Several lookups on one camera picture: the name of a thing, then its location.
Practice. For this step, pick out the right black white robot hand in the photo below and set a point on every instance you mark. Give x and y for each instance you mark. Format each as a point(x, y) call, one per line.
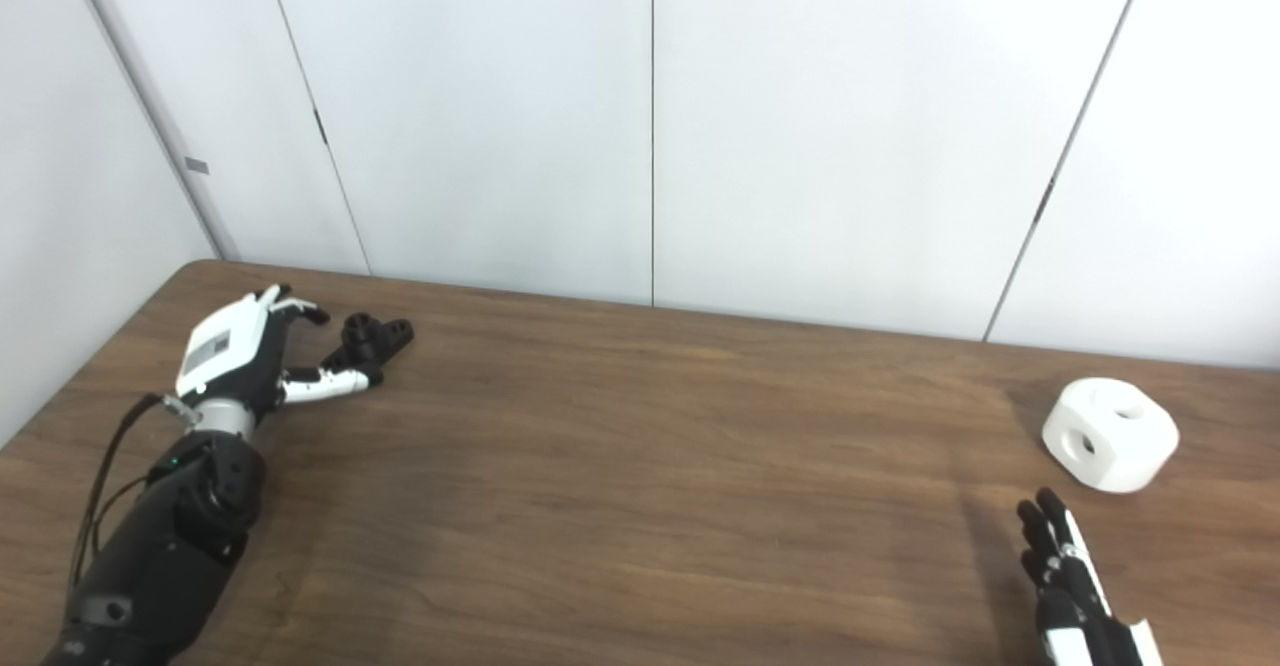
point(1075, 586)

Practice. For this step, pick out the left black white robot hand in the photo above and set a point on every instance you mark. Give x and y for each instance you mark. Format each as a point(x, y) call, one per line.
point(225, 346)

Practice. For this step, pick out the black flanged holder part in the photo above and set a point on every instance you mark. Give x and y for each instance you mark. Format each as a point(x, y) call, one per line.
point(368, 338)

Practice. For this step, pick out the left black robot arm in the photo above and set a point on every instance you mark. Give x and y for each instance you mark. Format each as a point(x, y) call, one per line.
point(165, 556)

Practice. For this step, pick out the small grey trim label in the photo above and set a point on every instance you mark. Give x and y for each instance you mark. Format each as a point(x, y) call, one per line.
point(197, 166)

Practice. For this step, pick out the grey wall corner trim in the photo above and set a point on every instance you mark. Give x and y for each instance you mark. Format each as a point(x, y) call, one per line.
point(150, 106)

